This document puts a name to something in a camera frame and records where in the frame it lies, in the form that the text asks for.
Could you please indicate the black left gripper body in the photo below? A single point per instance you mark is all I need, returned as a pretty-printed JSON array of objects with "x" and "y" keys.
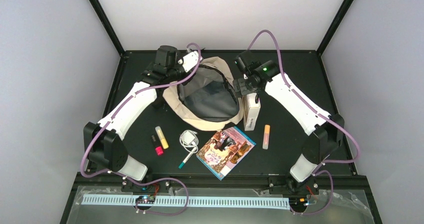
[{"x": 171, "y": 73}]

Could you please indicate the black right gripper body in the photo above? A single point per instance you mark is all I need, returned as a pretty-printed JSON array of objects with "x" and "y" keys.
[{"x": 244, "y": 90}]

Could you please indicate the coffee cover white book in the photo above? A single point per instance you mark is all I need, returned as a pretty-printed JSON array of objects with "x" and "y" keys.
[{"x": 251, "y": 110}]

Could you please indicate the cream canvas backpack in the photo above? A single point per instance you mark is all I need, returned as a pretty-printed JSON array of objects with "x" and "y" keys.
[{"x": 207, "y": 101}]

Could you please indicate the colourful blue children's book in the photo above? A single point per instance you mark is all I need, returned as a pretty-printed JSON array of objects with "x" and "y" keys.
[{"x": 224, "y": 150}]

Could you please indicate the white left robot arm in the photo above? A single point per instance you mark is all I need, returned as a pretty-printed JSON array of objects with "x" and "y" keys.
[{"x": 105, "y": 151}]

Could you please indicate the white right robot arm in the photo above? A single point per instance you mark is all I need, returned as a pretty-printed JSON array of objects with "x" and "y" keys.
[{"x": 323, "y": 130}]

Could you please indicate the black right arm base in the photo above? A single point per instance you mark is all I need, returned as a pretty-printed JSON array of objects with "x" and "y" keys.
[{"x": 286, "y": 185}]

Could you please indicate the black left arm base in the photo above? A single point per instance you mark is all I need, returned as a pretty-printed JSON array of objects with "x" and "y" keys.
[{"x": 128, "y": 186}]

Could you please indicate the yellow highlighter pen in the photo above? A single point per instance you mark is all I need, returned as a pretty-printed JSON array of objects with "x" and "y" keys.
[{"x": 161, "y": 137}]

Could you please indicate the orange highlighter pen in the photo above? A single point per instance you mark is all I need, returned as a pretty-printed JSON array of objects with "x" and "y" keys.
[{"x": 266, "y": 137}]

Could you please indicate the pink and black highlighter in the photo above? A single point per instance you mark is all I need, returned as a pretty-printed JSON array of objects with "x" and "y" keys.
[{"x": 157, "y": 145}]

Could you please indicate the teal capped white marker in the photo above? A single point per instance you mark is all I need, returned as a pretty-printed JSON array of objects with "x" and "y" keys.
[{"x": 184, "y": 161}]

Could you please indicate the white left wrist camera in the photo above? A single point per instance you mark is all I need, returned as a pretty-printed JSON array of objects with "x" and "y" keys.
[{"x": 189, "y": 61}]

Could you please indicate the white charger with cable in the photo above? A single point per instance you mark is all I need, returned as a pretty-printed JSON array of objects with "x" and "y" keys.
[{"x": 189, "y": 141}]

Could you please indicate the light blue slotted cable duct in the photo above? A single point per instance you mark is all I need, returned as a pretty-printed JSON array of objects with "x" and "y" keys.
[{"x": 278, "y": 203}]

